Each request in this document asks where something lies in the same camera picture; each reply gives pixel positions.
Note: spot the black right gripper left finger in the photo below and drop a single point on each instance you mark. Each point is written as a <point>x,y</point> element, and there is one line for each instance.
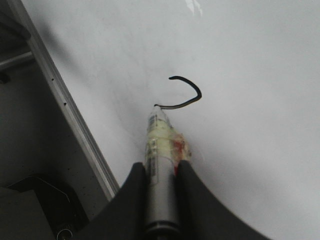
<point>123,216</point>

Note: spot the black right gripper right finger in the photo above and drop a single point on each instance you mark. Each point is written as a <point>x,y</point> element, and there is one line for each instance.
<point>202,215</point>

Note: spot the white taped whiteboard marker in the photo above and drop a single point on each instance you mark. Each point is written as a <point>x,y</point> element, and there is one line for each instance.
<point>165,148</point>

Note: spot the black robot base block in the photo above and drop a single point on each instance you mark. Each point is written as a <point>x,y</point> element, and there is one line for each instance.
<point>39,208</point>

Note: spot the grey metal bar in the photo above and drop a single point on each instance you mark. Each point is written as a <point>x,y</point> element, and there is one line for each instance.
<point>16,60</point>

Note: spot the white whiteboard with aluminium frame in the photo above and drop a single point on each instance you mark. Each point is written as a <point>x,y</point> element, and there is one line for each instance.
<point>255,133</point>

